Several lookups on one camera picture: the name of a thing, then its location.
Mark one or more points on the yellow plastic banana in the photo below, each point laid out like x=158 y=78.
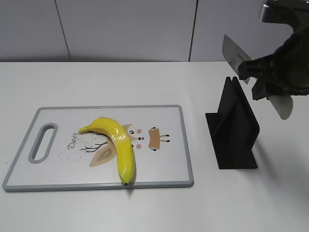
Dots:
x=122 y=143

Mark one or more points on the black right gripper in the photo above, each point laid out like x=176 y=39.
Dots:
x=287 y=69

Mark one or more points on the white-handled kitchen knife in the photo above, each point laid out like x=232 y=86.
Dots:
x=234 y=55

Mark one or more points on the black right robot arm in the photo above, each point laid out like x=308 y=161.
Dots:
x=294 y=13

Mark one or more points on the black knife stand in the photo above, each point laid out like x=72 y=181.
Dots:
x=233 y=128

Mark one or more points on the white grey-rimmed cutting board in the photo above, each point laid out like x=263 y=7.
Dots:
x=53 y=156

